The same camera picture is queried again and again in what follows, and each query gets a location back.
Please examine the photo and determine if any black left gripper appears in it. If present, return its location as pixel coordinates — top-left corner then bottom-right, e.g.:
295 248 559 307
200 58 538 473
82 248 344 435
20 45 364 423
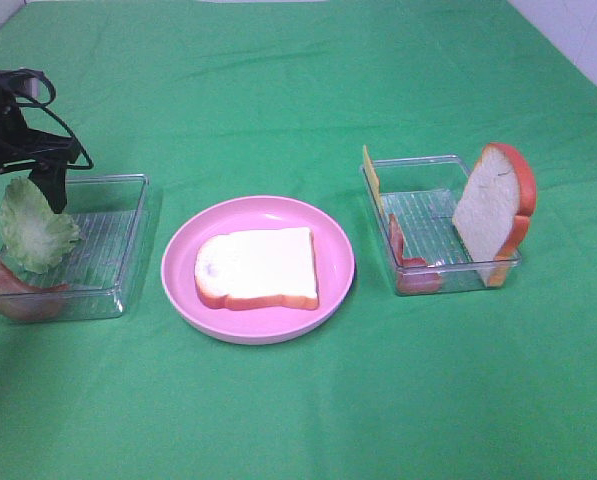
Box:
0 68 78 214

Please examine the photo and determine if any green lettuce leaf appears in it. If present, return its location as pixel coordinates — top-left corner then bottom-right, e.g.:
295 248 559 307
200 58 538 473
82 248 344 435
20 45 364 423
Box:
0 177 81 274

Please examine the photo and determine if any bacon strip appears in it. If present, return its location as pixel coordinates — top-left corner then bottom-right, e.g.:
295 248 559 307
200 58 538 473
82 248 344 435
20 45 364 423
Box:
388 214 443 295
0 259 68 322

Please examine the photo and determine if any bread slice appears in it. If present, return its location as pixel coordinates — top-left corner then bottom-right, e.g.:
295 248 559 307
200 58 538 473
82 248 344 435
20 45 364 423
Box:
194 227 319 310
452 142 537 287

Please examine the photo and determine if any clear left plastic container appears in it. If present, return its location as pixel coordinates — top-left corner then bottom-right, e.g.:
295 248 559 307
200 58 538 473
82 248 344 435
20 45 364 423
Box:
0 174 150 322

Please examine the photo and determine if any clear plastic container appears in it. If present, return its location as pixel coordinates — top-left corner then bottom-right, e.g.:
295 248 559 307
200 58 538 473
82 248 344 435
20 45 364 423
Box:
360 155 522 296
0 174 150 322

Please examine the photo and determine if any green tablecloth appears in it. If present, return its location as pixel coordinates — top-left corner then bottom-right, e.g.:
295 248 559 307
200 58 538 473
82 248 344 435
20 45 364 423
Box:
0 1 597 479

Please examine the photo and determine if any pink round plate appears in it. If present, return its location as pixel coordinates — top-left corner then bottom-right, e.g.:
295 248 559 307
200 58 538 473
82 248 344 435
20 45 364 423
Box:
161 195 355 345

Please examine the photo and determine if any yellow cheese slice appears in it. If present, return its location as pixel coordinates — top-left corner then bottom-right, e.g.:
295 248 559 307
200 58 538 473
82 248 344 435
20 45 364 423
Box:
362 145 384 218

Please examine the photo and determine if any clear right plastic container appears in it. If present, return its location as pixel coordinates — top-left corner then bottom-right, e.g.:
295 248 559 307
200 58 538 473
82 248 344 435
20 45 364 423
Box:
360 155 522 296

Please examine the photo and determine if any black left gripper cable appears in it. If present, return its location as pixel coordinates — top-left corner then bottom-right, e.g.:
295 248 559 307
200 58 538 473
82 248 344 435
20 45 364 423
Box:
0 68 95 171

